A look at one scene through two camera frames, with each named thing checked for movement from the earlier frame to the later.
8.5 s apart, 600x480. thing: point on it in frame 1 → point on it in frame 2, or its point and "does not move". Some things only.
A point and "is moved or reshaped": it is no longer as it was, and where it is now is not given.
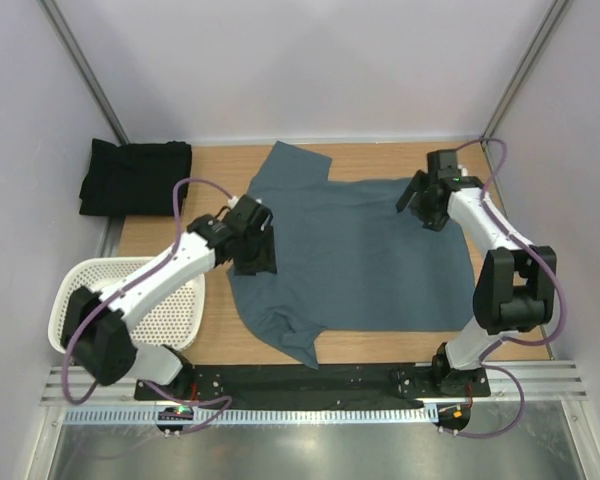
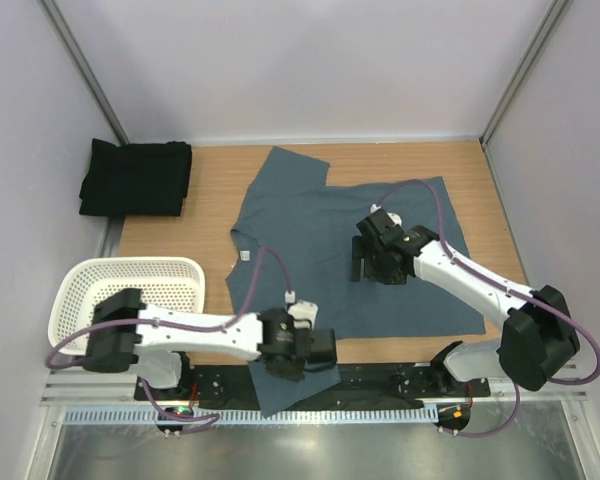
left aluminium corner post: (83, 65) does not move
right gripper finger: (419, 181) → (357, 254)
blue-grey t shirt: (348, 258) is moved or reshaped
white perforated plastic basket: (174, 316) does not move
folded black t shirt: (134, 179) does not move
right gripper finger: (406, 198) → (363, 267)
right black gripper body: (430, 214) → (378, 268)
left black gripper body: (258, 255) → (295, 372)
